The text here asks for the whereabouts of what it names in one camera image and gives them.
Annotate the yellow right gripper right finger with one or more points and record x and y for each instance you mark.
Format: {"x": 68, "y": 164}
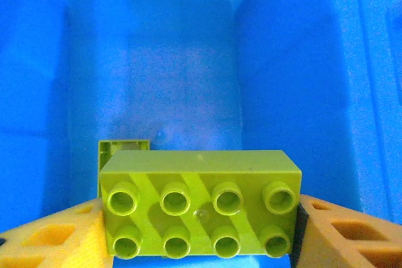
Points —
{"x": 351, "y": 236}

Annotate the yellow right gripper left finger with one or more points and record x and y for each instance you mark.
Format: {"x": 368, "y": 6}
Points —
{"x": 47, "y": 239}

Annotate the long green lego brick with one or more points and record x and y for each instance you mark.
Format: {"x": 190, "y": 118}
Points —
{"x": 201, "y": 186}
{"x": 125, "y": 145}

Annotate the blue three-compartment plastic bin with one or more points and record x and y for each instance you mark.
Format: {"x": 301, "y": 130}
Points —
{"x": 188, "y": 61}

